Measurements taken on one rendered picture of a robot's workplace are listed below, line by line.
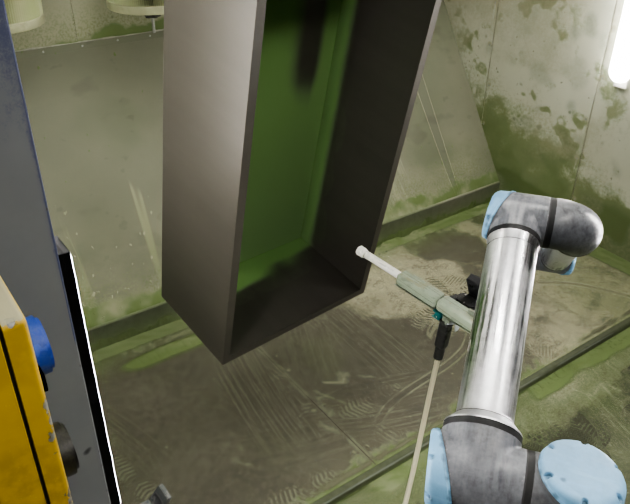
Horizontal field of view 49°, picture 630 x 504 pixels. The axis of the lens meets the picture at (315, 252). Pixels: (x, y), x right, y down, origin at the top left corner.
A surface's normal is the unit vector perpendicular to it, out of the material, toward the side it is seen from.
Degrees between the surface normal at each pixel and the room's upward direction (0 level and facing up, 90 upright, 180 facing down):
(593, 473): 5
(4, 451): 90
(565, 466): 5
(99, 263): 57
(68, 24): 90
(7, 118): 90
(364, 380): 0
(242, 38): 90
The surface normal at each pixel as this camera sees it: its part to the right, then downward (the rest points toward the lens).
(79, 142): 0.50, -0.11
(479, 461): -0.12, -0.56
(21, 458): 0.59, 0.43
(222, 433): 0.01, -0.85
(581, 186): -0.81, 0.29
